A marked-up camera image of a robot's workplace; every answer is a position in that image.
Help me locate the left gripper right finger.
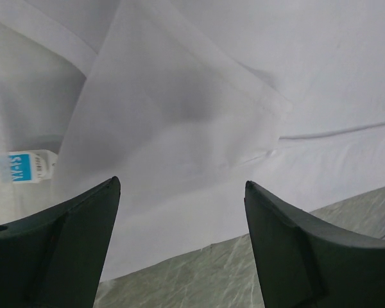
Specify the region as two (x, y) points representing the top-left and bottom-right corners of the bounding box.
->
(244, 181), (385, 307)

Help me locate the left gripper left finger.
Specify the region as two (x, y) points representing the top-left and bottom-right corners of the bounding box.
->
(0, 176), (121, 307)

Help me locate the white t shirt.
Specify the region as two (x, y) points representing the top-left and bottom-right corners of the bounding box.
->
(0, 1), (385, 280)

